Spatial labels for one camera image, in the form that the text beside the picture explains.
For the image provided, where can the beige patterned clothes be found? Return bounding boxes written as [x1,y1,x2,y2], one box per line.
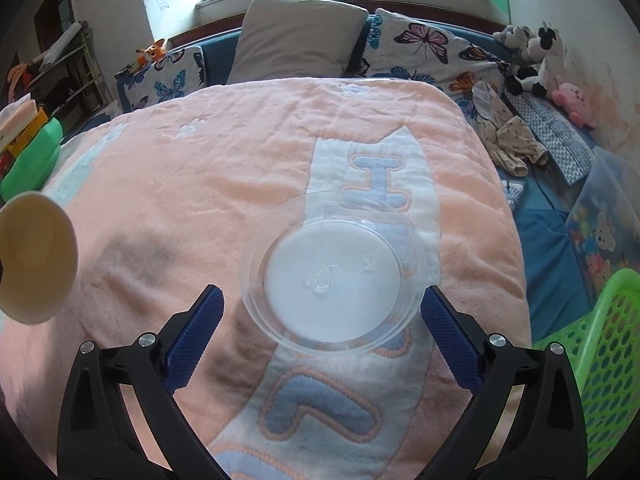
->
[472,80,551,178]

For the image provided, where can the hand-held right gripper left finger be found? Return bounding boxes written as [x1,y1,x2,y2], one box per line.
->
[56,284,236,480]

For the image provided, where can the blue bed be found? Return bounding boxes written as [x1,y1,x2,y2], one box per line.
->
[500,175,591,346]

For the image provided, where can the clear plastic storage box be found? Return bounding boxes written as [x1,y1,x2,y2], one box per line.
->
[565,146,640,301]

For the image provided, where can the grey pillow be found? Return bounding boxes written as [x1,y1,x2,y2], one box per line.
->
[225,0,370,86]

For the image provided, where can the white blue patterned quilt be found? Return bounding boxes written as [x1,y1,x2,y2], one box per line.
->
[502,180,526,206]

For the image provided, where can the blue white patterned folded cloth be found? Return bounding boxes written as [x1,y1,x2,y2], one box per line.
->
[502,87,596,186]

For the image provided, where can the green plastic container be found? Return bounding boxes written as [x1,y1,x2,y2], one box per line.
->
[0,117,64,201]

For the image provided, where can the small butterfly print pillow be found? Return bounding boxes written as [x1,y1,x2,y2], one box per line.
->
[116,45,207,113]

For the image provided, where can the yellow toy box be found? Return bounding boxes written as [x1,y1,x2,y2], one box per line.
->
[0,100,51,161]

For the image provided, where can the metal shelf rack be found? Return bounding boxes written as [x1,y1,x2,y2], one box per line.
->
[35,20,108,116]

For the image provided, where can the orange fox plush toy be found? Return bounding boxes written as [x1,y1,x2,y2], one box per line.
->
[132,37,171,71]

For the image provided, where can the green plastic mesh basket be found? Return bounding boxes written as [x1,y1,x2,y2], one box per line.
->
[532,267,640,476]

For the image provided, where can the clear round plastic lid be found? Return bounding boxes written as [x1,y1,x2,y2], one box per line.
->
[240,187,441,358]

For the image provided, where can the pink round plush toy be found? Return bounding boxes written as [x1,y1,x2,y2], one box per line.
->
[552,76,598,128]

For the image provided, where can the grey plush toy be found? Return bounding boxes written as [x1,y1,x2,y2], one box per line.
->
[492,25,533,51]

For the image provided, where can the black white cow plush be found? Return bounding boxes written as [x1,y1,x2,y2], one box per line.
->
[505,21,566,98]

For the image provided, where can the cream paper bowl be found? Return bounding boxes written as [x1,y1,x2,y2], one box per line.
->
[0,191,79,324]

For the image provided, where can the large butterfly print pillow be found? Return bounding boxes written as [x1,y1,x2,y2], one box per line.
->
[360,7,516,126]

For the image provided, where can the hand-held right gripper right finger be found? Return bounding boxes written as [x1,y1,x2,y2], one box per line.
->
[415,285,588,480]

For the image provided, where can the pink cat print blanket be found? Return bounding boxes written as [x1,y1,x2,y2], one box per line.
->
[0,77,533,480]

